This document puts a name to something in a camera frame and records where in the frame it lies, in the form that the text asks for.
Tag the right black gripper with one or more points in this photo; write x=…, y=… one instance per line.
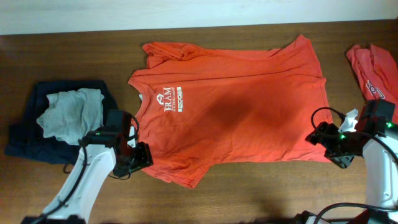
x=341, y=161

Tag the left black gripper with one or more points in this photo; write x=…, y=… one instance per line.
x=145, y=159

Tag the orange t-shirt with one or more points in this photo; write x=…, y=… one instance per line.
x=203, y=107

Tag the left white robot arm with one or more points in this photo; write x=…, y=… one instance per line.
x=113, y=150

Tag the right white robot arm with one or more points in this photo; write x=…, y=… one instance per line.
x=372, y=135

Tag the folded grey garment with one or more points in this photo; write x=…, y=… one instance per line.
x=72, y=114

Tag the red printed t-shirt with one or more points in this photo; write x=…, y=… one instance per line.
x=376, y=72

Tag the folded navy blue garment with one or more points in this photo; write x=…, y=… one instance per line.
x=26, y=138

